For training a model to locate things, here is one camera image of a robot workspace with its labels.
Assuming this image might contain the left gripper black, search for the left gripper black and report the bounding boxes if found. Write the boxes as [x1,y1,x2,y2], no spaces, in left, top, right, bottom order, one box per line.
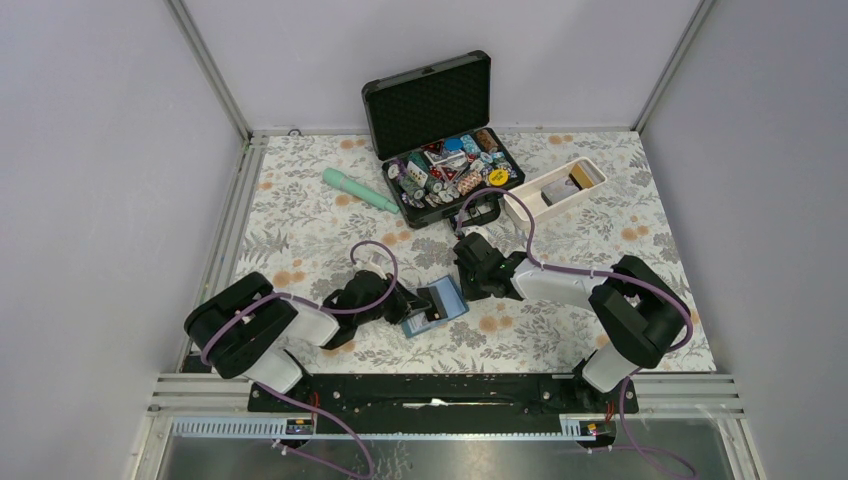
[355,273,431,326]

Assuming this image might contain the black VIP card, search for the black VIP card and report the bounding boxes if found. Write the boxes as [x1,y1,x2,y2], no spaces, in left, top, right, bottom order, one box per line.
[425,296,449,322]

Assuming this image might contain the blue leather card holder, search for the blue leather card holder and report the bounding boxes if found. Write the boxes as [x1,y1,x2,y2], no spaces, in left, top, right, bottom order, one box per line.
[401,276,470,338]

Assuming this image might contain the gold striped card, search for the gold striped card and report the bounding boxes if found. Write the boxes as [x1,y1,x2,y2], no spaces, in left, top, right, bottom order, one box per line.
[569,163,597,190]

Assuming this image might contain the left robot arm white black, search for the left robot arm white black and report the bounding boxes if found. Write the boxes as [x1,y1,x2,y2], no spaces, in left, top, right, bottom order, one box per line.
[184,270,435,411]

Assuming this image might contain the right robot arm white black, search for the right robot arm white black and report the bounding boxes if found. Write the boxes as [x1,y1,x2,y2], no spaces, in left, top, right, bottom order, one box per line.
[453,233,691,412]

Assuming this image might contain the white plastic card tray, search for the white plastic card tray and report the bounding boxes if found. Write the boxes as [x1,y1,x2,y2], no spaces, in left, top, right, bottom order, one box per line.
[504,157,609,231]

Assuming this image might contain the silver VIP card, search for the silver VIP card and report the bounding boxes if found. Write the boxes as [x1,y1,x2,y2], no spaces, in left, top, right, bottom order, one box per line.
[540,177,582,206]

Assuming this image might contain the yellow round chip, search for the yellow round chip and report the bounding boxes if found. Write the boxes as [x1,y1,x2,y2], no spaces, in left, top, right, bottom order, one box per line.
[486,168,510,187]

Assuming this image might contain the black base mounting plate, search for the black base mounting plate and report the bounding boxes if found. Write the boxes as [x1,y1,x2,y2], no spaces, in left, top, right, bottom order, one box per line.
[288,373,639,432]

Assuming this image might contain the mint green cylindrical device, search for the mint green cylindrical device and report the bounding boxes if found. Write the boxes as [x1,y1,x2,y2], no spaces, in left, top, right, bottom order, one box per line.
[322,168,400,214]

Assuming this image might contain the black poker chip case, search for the black poker chip case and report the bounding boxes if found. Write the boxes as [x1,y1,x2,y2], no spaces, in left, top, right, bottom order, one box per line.
[361,50,526,229]

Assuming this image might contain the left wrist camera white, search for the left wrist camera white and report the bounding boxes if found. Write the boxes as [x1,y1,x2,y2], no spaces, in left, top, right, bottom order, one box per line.
[365,262,385,276]

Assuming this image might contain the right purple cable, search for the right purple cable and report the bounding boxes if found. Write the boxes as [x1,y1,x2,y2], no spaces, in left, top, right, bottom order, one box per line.
[454,187,695,352]

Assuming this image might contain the slotted cable duct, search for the slotted cable duct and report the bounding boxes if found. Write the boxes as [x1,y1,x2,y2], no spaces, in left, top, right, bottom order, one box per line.
[170,416,597,442]

